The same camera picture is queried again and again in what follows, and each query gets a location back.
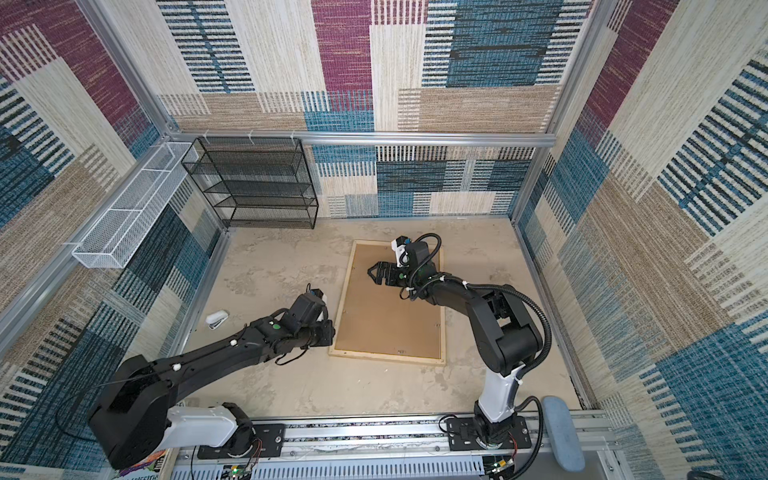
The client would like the white wire mesh basket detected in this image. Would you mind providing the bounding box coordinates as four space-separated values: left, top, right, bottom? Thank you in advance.
72 142 191 269

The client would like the black corrugated cable hose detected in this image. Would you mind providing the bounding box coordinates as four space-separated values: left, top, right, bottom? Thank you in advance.
404 232 553 480

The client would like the black wire mesh shelf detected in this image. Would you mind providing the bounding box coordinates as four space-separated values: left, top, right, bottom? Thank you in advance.
181 136 319 229

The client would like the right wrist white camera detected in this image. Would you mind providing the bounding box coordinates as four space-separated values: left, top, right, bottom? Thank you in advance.
391 236 411 267

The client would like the colourful treehouse book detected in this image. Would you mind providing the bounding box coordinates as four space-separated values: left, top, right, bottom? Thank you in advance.
115 451 167 479

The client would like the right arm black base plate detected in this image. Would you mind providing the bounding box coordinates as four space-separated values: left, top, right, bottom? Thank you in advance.
438 416 533 451

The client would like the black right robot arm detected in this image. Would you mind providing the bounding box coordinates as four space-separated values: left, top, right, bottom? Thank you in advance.
367 233 553 448

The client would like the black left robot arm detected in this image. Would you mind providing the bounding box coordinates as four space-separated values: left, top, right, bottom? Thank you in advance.
88 289 335 470

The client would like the grey blue padded object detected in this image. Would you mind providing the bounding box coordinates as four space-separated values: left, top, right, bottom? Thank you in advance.
541 396 586 473

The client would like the small white object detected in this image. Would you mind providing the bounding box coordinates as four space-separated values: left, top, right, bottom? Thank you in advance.
205 310 229 330

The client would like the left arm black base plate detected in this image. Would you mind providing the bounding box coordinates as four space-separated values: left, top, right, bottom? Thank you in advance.
195 423 286 460

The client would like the brown cardboard backing board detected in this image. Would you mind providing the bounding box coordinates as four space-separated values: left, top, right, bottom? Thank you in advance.
329 240 447 366

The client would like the aluminium front rail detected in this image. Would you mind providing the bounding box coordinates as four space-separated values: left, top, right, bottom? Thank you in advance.
160 411 632 479

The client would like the light wooden picture frame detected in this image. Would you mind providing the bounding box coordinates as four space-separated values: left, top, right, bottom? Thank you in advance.
327 239 448 367

